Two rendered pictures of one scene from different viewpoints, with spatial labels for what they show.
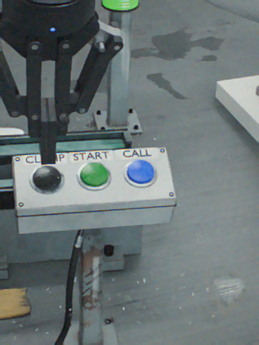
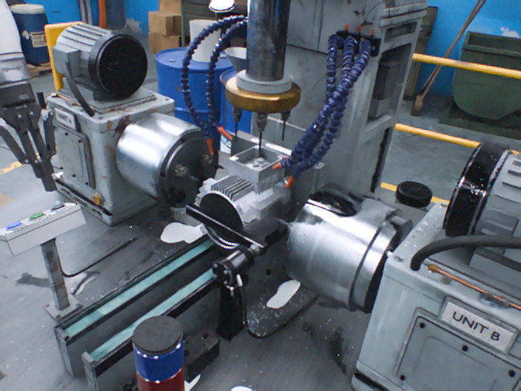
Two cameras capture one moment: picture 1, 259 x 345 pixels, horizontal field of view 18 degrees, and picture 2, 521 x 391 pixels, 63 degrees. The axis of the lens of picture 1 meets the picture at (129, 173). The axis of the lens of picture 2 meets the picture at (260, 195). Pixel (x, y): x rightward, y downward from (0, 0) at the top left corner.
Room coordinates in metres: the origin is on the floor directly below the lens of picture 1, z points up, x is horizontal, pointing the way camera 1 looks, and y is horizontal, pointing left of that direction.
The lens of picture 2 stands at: (1.61, -0.14, 1.64)
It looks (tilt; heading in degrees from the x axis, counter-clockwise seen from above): 31 degrees down; 136
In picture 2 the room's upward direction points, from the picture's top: 5 degrees clockwise
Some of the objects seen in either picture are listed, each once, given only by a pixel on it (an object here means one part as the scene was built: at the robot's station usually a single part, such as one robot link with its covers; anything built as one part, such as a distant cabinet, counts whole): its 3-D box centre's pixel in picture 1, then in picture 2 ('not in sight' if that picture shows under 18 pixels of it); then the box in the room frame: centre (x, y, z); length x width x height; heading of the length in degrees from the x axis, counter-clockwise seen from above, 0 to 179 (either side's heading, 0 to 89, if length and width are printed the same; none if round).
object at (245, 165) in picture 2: not in sight; (257, 169); (0.88, 0.54, 1.11); 0.12 x 0.11 x 0.07; 100
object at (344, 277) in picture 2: not in sight; (358, 251); (1.21, 0.56, 1.04); 0.41 x 0.25 x 0.25; 10
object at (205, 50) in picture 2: not in sight; (203, 40); (-0.91, 1.61, 0.99); 0.24 x 0.22 x 0.24; 22
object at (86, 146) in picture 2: not in sight; (112, 145); (0.30, 0.39, 0.99); 0.35 x 0.31 x 0.37; 10
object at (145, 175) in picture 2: not in sight; (157, 154); (0.54, 0.44, 1.04); 0.37 x 0.25 x 0.25; 10
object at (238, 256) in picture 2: not in sight; (289, 264); (1.06, 0.51, 0.92); 0.45 x 0.13 x 0.24; 100
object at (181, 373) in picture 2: not in sight; (160, 371); (1.28, 0.03, 1.14); 0.06 x 0.06 x 0.04
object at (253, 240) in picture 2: not in sight; (223, 228); (0.94, 0.39, 1.01); 0.26 x 0.04 x 0.03; 11
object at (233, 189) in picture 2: not in sight; (246, 205); (0.89, 0.50, 1.02); 0.20 x 0.19 x 0.19; 100
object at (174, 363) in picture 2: not in sight; (159, 349); (1.28, 0.03, 1.19); 0.06 x 0.06 x 0.04
